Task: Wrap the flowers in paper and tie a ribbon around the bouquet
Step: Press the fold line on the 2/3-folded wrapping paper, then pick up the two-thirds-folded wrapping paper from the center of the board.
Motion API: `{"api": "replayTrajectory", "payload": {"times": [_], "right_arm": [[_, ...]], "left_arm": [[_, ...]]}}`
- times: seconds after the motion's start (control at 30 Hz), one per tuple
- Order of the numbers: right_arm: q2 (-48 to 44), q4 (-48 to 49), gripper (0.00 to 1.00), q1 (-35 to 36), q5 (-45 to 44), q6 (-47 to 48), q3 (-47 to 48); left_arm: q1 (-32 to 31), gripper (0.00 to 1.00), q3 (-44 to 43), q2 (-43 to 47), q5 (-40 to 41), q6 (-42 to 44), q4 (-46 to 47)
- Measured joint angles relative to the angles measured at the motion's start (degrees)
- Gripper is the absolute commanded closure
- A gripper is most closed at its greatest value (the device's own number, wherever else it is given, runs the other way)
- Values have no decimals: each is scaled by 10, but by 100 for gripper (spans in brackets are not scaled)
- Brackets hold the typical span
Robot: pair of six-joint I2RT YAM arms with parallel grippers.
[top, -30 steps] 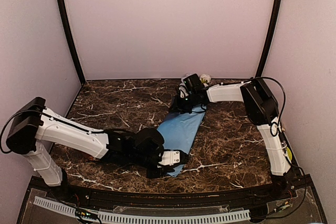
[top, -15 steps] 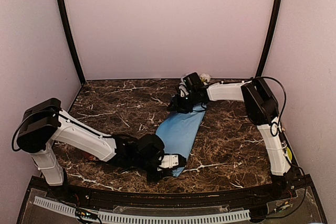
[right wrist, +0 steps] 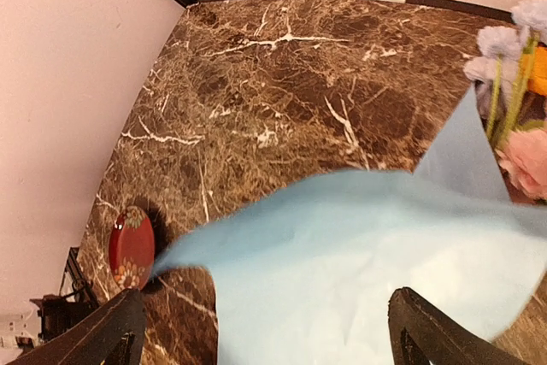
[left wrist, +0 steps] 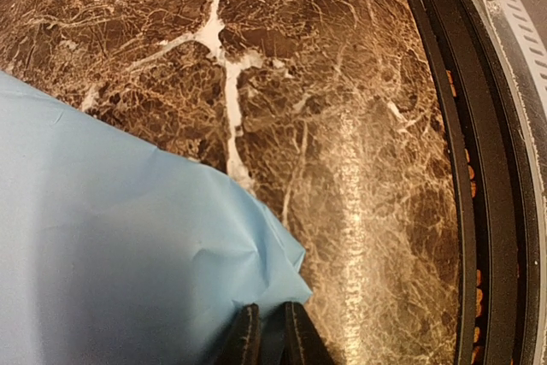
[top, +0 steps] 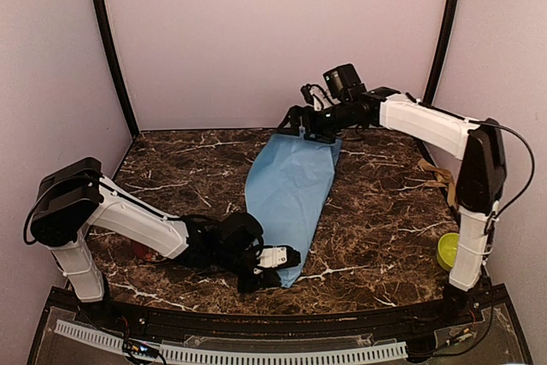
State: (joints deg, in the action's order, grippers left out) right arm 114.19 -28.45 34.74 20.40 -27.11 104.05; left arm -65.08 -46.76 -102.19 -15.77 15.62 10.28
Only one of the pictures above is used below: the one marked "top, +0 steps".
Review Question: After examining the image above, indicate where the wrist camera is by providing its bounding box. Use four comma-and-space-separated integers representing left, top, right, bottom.
300, 84, 333, 111
254, 245, 301, 274

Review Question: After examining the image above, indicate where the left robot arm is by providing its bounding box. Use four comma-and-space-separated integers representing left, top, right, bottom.
23, 157, 300, 327

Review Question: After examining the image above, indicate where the black corner post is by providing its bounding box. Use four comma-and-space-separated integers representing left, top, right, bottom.
423, 0, 458, 104
92, 0, 140, 138

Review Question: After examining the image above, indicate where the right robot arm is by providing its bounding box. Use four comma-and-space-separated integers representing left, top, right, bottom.
277, 63, 513, 291

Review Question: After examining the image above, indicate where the red floral plate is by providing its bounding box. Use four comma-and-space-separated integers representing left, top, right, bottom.
131, 242, 162, 263

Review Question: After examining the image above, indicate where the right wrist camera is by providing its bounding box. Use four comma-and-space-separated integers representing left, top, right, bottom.
300, 84, 333, 111

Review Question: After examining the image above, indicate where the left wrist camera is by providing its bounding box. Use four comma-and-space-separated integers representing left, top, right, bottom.
254, 245, 301, 274

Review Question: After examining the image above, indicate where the black right corner post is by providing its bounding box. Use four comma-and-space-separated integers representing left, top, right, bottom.
423, 0, 458, 104

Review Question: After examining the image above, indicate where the black front frame rail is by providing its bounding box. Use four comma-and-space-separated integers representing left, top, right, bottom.
46, 286, 509, 343

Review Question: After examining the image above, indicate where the white slotted cable duct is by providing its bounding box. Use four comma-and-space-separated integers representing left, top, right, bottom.
54, 320, 408, 364

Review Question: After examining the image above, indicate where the blue wrapping paper sheet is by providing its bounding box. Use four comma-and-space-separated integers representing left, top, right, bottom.
244, 133, 342, 288

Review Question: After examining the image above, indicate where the black left corner post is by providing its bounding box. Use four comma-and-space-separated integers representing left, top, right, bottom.
92, 0, 140, 138

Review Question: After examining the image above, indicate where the yellow-green bowl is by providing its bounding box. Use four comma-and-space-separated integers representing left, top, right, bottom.
436, 233, 459, 272

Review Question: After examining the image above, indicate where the beige satin ribbon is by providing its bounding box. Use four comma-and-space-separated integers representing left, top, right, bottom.
418, 159, 457, 209

